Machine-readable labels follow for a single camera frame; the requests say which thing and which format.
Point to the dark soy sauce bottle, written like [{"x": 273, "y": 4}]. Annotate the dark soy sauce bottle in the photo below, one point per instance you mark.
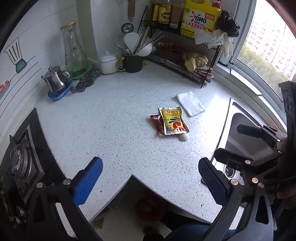
[{"x": 167, "y": 13}]

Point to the green shallow dish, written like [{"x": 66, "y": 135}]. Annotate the green shallow dish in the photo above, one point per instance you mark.
[{"x": 81, "y": 73}]

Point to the yellow yeast packet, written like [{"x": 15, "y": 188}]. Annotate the yellow yeast packet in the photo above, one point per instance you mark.
[{"x": 173, "y": 121}]

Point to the black wire shelf rack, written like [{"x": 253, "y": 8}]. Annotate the black wire shelf rack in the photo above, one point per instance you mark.
[{"x": 171, "y": 47}]

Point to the white plastic spoon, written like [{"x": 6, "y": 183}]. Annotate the white plastic spoon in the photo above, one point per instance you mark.
[{"x": 183, "y": 137}]

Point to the white lidded sugar jar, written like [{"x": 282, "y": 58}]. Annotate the white lidded sugar jar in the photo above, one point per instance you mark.
[{"x": 108, "y": 63}]

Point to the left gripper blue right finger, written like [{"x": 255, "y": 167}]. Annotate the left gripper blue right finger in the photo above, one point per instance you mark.
[{"x": 215, "y": 180}]

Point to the black plastic bag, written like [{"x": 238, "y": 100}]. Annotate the black plastic bag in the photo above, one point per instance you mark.
[{"x": 227, "y": 24}]

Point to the glass carafe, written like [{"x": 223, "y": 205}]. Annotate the glass carafe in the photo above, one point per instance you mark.
[{"x": 75, "y": 58}]

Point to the white folded cloth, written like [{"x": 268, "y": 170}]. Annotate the white folded cloth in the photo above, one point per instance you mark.
[{"x": 190, "y": 103}]

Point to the dark red sauce packet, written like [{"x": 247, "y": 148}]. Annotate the dark red sauce packet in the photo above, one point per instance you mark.
[{"x": 158, "y": 123}]

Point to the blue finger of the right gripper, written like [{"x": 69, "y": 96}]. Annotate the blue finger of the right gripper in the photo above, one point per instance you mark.
[
  {"x": 231, "y": 159},
  {"x": 265, "y": 132}
]

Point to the person's right hand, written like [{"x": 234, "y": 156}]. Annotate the person's right hand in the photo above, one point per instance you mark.
[{"x": 282, "y": 200}]

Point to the white rubber glove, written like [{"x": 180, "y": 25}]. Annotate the white rubber glove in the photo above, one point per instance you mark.
[{"x": 215, "y": 38}]

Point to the dark green utensil mug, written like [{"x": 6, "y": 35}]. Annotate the dark green utensil mug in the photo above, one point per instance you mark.
[{"x": 130, "y": 63}]

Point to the black gas stove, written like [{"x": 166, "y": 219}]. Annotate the black gas stove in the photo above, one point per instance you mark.
[{"x": 27, "y": 161}]

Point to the stainless steel sink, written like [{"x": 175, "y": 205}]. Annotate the stainless steel sink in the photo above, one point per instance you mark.
[{"x": 244, "y": 145}]

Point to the steel wool scrubber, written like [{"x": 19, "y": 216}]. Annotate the steel wool scrubber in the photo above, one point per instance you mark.
[{"x": 86, "y": 81}]

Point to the ginger root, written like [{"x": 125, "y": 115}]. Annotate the ginger root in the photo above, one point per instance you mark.
[{"x": 194, "y": 60}]

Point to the yellow OMO detergent jug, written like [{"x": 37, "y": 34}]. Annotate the yellow OMO detergent jug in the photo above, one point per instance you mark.
[{"x": 201, "y": 15}]

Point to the blue saucer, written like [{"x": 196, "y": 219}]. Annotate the blue saucer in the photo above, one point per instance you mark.
[{"x": 59, "y": 94}]

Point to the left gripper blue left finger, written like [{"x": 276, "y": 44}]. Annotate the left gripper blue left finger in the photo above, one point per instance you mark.
[{"x": 85, "y": 180}]

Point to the stainless steel teapot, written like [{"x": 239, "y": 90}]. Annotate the stainless steel teapot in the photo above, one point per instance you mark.
[{"x": 56, "y": 79}]

